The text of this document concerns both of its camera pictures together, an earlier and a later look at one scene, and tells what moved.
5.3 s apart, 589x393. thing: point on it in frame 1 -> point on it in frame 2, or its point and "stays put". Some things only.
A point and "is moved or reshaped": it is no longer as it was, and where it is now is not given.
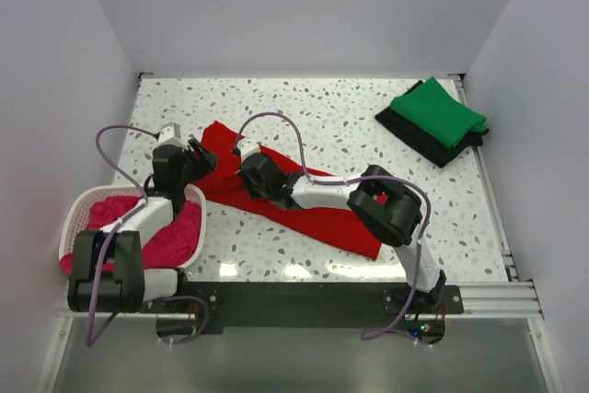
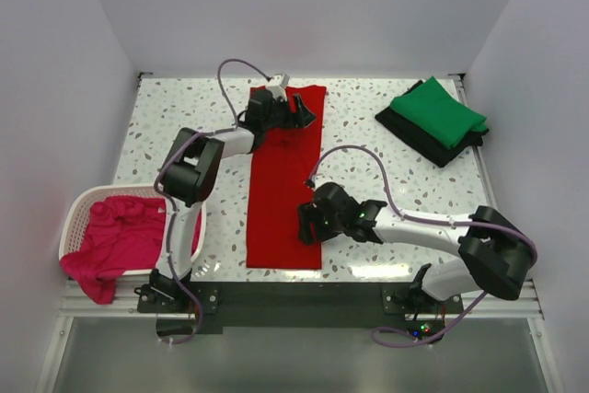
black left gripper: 205,160 -> 303,117
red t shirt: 223,175 is moved or reshaped
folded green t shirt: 433,109 stays put
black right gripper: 254,194 -> 307,213
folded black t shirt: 421,143 stays put
